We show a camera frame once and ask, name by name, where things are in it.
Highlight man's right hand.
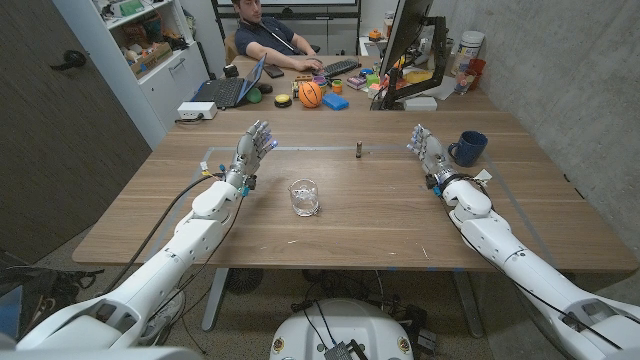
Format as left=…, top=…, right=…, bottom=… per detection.
left=295, top=57, right=325, bottom=73

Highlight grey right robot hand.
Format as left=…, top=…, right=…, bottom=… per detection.
left=406, top=123, right=459, bottom=187

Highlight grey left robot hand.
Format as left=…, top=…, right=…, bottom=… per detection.
left=224, top=119, right=279, bottom=190

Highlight man's right forearm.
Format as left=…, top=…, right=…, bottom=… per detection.
left=247, top=42, right=304, bottom=71

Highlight clear glass cup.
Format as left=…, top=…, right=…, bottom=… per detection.
left=288, top=178, right=322, bottom=218

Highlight red plastic cup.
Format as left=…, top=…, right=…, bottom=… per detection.
left=467, top=58, right=487, bottom=91

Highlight black keyboard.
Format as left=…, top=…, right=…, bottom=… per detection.
left=318, top=58, right=361, bottom=79

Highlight orange mini basketball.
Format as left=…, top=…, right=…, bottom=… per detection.
left=298, top=81, right=324, bottom=109

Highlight dark blue mug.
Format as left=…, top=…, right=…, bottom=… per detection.
left=447, top=130, right=489, bottom=168

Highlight blue flat box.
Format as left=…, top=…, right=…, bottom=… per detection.
left=321, top=92, right=350, bottom=112

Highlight white flat box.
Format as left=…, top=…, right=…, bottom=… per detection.
left=403, top=96, right=439, bottom=112

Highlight man in dark polo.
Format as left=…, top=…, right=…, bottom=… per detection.
left=230, top=0, right=325, bottom=73

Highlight open black laptop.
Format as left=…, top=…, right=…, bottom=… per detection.
left=191, top=53, right=267, bottom=110

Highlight white power box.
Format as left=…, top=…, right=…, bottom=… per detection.
left=176, top=101, right=219, bottom=121

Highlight clear drinking glass with print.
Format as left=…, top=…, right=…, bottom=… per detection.
left=453, top=69, right=474, bottom=96

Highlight yellow cloth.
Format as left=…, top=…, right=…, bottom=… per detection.
left=403, top=69, right=434, bottom=85

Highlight tan chair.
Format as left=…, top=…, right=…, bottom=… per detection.
left=223, top=32, right=240, bottom=65

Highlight black computer monitor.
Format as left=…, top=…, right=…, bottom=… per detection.
left=378, top=0, right=435, bottom=79

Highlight white shelf cabinet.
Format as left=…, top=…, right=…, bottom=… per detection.
left=52, top=0, right=211, bottom=150

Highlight white cylindrical canister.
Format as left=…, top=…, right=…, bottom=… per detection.
left=450, top=30, right=486, bottom=77

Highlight black round fan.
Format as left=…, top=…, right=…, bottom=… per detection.
left=224, top=268, right=265, bottom=295

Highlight cardboard box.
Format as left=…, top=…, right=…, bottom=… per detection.
left=128, top=41, right=174, bottom=80

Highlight grey table leg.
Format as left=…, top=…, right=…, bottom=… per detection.
left=452, top=269, right=485, bottom=339
left=201, top=268, right=230, bottom=333

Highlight grey sneaker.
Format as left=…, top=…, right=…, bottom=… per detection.
left=139, top=289, right=186, bottom=346

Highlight green box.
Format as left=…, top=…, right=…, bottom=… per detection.
left=118, top=0, right=146, bottom=18

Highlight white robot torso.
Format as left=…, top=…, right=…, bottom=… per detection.
left=269, top=298, right=415, bottom=360

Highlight black headphones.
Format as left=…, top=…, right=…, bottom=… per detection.
left=48, top=49, right=88, bottom=72

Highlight black bag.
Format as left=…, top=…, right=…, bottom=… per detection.
left=0, top=249, right=105, bottom=341

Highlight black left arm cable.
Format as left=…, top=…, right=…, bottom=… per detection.
left=102, top=173, right=226, bottom=296

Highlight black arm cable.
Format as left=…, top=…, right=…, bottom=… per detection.
left=102, top=173, right=226, bottom=296
left=434, top=187, right=624, bottom=351

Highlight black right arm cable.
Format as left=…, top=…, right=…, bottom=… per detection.
left=434, top=187, right=624, bottom=351

